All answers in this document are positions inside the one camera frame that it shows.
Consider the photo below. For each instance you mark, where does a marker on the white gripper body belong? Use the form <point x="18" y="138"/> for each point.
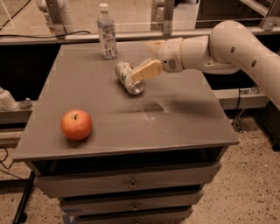
<point x="170" y="55"/>

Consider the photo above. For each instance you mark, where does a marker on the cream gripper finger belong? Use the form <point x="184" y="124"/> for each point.
<point x="147" y="69"/>
<point x="153" y="46"/>

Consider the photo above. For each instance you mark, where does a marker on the white green 7up can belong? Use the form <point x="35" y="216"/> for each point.
<point x="123" y="71"/>

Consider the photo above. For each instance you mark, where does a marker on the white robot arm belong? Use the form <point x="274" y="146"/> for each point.
<point x="228" y="48"/>

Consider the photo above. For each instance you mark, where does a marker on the clear plastic water bottle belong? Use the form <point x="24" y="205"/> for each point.
<point x="107" y="33"/>

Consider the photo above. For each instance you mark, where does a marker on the grey drawer cabinet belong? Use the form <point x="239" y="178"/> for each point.
<point x="175" y="120"/>

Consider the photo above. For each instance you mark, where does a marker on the red apple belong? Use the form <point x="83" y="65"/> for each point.
<point x="76" y="125"/>

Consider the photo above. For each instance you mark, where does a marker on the bottom grey drawer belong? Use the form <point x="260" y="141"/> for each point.
<point x="178" y="213"/>

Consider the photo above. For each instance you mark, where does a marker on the grey drawer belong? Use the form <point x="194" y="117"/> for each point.
<point x="131" y="203"/>
<point x="178" y="213"/>
<point x="100" y="182"/>

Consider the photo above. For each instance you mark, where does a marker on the top grey drawer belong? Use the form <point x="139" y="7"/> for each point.
<point x="100" y="182"/>

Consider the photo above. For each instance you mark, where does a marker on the middle grey drawer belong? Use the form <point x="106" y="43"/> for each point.
<point x="131" y="203"/>

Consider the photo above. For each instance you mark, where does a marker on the black stand leg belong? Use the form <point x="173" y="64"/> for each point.
<point x="20" y="216"/>

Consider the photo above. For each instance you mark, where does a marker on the metal frame rail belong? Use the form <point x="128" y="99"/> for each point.
<point x="85" y="37"/>

